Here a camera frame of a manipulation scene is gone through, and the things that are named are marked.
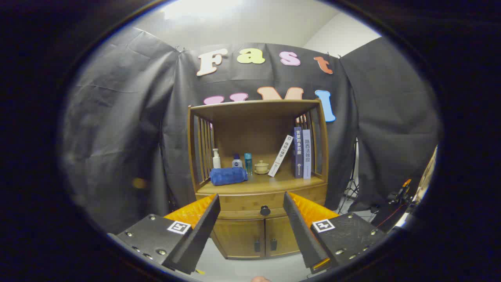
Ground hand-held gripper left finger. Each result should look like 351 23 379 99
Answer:
108 193 221 275

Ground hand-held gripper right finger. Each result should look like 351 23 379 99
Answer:
283 192 389 274

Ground dark blue book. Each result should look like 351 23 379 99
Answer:
294 127 304 179

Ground wooden cabinet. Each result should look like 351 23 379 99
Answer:
187 99 329 260

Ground red cable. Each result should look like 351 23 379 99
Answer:
376 204 407 228

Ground white book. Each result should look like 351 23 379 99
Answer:
268 135 294 177

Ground black and orange equipment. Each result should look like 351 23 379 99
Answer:
387 179 413 208

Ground wooden countertop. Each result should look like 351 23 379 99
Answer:
198 170 326 195

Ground light purple book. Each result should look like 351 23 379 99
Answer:
302 129 312 179

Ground wooden cabinet door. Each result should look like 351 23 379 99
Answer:
265 215 300 257
211 219 266 259

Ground rolled blue towel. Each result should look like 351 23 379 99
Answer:
210 167 248 186

